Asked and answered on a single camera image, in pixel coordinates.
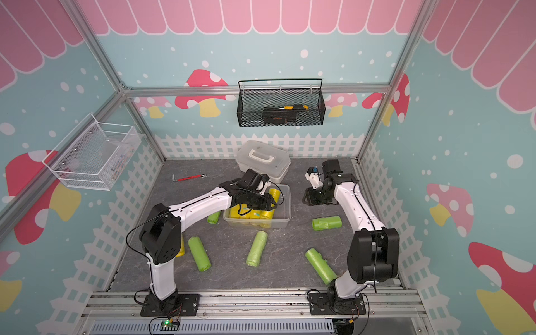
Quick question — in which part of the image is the yellow roll with blue label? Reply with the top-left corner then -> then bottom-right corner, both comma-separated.
248,209 -> 262,219

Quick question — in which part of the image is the clear plastic storage box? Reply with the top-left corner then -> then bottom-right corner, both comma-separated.
222,183 -> 292,230

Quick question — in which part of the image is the light green roll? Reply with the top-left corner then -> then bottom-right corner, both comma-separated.
246,230 -> 268,267

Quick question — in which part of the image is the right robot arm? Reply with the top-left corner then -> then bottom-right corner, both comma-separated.
303,159 -> 400,301

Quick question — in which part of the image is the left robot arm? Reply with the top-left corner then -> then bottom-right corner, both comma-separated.
139,169 -> 279,302

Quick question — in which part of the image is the yellow black screwdriver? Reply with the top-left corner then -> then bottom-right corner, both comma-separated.
273,105 -> 308,110

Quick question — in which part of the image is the black tool in basket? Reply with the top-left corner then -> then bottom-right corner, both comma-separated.
262,107 -> 297,125

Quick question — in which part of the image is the small circuit board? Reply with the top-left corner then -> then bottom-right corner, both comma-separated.
159,320 -> 180,332

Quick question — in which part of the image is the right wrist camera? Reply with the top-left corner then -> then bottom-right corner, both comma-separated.
305,167 -> 323,190

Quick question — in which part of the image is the white lidded case with handle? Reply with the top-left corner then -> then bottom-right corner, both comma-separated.
237,140 -> 291,184

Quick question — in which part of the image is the red handled hex key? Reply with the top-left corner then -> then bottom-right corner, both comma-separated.
172,174 -> 206,182

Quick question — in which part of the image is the black wire mesh basket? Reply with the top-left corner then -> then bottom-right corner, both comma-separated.
237,78 -> 326,127

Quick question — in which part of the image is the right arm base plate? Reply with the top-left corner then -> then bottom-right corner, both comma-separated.
307,291 -> 367,317

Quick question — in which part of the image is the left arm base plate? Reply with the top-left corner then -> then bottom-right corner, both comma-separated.
140,293 -> 200,318

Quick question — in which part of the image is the white wire basket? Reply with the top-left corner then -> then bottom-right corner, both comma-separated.
42,114 -> 142,191

